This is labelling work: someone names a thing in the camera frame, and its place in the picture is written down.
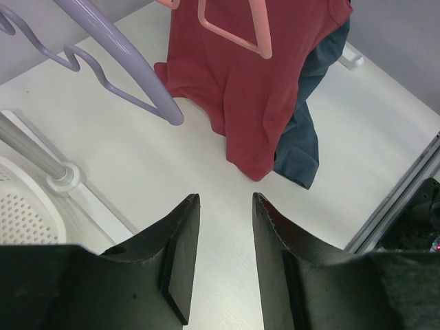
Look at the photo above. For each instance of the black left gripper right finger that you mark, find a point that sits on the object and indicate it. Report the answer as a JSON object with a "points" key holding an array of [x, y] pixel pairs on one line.
{"points": [[306, 283]]}

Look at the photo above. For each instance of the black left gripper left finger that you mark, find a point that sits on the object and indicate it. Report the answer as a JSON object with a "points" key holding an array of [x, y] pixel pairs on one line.
{"points": [[145, 282]]}

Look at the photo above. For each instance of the red tank top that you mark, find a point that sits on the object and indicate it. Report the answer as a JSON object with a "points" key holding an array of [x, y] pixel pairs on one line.
{"points": [[248, 99]]}

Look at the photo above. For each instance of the dark blue tank top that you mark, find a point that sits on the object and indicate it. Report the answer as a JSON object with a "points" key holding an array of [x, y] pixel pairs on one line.
{"points": [[297, 154]]}

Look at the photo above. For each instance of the pink hanger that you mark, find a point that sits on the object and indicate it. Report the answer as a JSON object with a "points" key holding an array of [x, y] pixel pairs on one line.
{"points": [[219, 31]]}

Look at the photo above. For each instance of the white rack base foot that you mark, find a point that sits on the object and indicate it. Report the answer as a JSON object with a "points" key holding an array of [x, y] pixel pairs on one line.
{"points": [[74, 186]]}

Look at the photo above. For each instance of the white perforated laundry basket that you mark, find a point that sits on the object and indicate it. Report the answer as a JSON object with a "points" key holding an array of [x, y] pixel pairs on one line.
{"points": [[28, 215]]}

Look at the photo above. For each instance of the left rack upright pole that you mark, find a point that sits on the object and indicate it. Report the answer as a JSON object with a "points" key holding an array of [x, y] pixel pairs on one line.
{"points": [[25, 146]]}

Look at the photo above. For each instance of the right rack base foot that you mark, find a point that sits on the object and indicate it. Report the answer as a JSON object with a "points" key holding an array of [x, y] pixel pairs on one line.
{"points": [[351, 58]]}

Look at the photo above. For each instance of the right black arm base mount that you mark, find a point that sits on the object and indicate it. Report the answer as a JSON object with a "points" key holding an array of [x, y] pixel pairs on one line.
{"points": [[416, 228]]}

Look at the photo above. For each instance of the aluminium table edge rail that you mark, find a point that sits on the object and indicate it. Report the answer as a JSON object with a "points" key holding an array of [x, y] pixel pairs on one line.
{"points": [[425, 166]]}

